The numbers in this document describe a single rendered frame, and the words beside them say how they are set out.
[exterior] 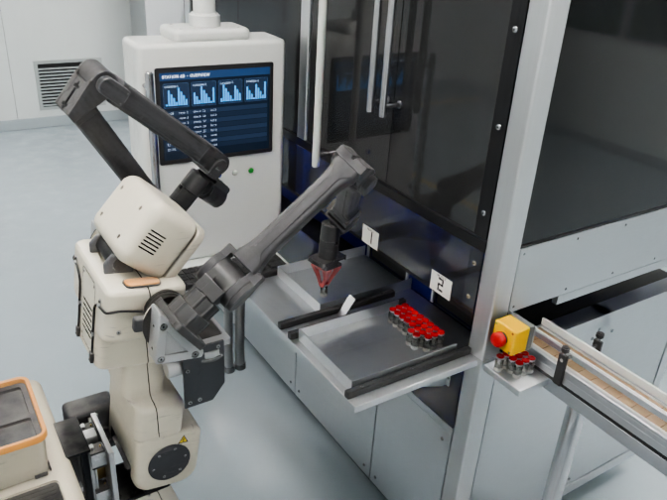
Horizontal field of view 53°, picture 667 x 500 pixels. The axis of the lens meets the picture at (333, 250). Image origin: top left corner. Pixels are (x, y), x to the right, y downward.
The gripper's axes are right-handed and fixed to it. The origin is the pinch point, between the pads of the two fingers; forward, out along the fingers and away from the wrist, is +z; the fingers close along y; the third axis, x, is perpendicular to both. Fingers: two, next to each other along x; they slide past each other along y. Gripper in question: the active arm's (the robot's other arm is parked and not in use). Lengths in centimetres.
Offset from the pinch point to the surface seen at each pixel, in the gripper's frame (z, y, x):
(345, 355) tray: 6.5, -15.8, -23.0
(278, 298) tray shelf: 7.1, -7.8, 10.6
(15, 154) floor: 98, 105, 428
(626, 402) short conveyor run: -2, 12, -86
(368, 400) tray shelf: 7.0, -25.5, -38.6
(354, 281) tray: 5.1, 16.9, 1.2
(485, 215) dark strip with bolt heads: -35, 8, -42
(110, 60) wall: 34, 221, 467
